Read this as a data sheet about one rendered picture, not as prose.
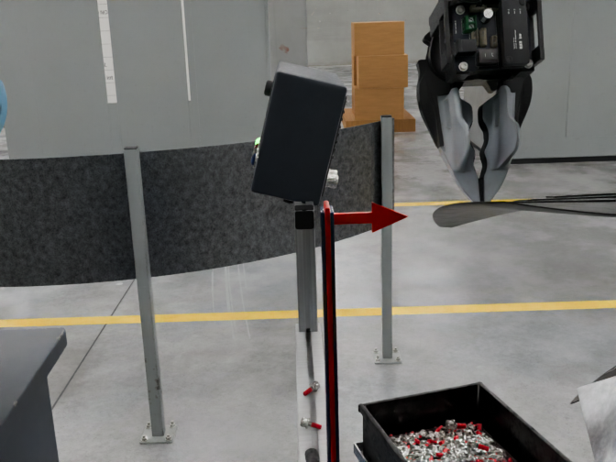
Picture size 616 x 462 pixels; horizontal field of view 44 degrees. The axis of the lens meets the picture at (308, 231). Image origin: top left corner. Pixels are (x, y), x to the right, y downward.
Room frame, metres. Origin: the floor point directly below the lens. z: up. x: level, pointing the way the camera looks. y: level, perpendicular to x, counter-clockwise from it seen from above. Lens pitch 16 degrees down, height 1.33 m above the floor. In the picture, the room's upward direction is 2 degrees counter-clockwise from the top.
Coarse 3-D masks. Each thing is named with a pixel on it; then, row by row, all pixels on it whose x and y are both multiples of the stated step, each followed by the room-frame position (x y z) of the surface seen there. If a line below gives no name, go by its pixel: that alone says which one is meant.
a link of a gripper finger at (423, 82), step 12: (420, 60) 0.62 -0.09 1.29; (420, 72) 0.62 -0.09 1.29; (432, 72) 0.61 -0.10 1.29; (420, 84) 0.61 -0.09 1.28; (432, 84) 0.61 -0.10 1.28; (444, 84) 0.61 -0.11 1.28; (420, 96) 0.60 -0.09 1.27; (432, 96) 0.60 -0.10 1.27; (420, 108) 0.61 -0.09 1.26; (432, 108) 0.60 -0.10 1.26; (432, 120) 0.60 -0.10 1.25; (432, 132) 0.60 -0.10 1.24
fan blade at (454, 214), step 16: (592, 192) 0.60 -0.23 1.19; (608, 192) 0.59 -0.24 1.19; (448, 208) 0.55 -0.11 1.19; (464, 208) 0.54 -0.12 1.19; (480, 208) 0.53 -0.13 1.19; (496, 208) 0.50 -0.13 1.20; (512, 208) 0.49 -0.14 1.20; (528, 208) 0.48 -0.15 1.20; (544, 208) 0.48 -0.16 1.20; (560, 208) 0.49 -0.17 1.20; (576, 208) 0.50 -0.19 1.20; (592, 208) 0.51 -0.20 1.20; (608, 208) 0.52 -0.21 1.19; (448, 224) 0.67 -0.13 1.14; (464, 224) 0.69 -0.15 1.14
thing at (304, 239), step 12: (300, 240) 1.08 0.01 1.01; (312, 240) 1.08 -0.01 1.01; (300, 252) 1.08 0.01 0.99; (312, 252) 1.08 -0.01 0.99; (300, 264) 1.08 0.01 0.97; (312, 264) 1.08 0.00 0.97; (300, 276) 1.08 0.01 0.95; (312, 276) 1.08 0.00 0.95; (300, 288) 1.08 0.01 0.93; (312, 288) 1.08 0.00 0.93; (300, 300) 1.08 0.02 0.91; (312, 300) 1.08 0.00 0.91; (300, 312) 1.08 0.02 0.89; (312, 312) 1.08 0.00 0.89; (300, 324) 1.08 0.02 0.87; (312, 324) 1.08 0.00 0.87
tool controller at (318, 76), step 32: (288, 64) 1.33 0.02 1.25; (288, 96) 1.14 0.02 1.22; (320, 96) 1.14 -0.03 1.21; (288, 128) 1.13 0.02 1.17; (320, 128) 1.14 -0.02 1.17; (288, 160) 1.13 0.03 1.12; (320, 160) 1.14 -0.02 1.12; (256, 192) 1.14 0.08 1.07; (288, 192) 1.14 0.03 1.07; (320, 192) 1.14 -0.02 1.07
